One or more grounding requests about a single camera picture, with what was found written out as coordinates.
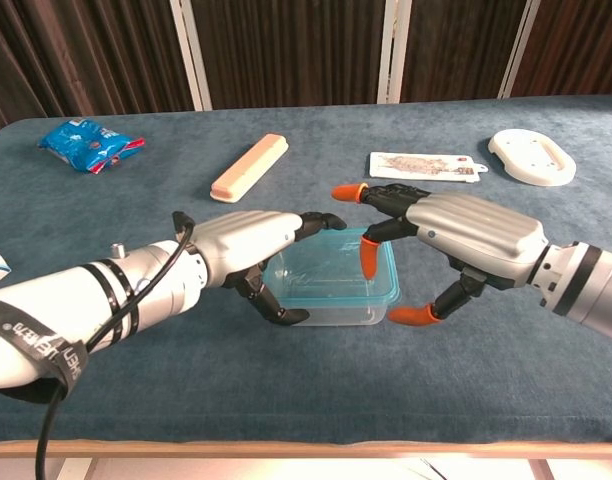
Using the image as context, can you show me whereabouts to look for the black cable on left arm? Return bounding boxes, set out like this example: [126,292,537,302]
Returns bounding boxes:
[34,210,197,480]

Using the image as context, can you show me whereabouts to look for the blue snack bag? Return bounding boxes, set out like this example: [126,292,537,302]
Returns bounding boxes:
[37,117,147,176]

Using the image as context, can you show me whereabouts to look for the clear plastic food container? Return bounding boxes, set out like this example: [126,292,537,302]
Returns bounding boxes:
[264,259,393,328]

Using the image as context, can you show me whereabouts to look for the white printed card package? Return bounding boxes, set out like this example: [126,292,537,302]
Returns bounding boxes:
[368,150,489,185]

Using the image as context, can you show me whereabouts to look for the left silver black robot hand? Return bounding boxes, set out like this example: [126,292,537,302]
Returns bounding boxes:
[190,209,349,327]

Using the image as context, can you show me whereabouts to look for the blue felt table mat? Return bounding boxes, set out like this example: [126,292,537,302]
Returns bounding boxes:
[0,94,612,447]

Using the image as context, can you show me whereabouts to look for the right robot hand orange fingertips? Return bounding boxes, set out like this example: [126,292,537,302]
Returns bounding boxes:
[331,182,547,327]

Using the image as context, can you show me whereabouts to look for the clear teal plastic container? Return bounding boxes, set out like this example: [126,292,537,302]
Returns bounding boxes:
[262,226,403,307]

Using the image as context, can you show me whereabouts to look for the white frame post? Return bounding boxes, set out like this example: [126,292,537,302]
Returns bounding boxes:
[496,0,543,99]
[377,0,413,104]
[169,0,214,112]

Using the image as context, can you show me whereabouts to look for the long pink plastic case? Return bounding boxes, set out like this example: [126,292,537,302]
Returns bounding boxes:
[209,133,291,205]

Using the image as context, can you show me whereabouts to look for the white oval plastic base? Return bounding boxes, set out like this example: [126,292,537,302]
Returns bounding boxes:
[487,128,578,188]

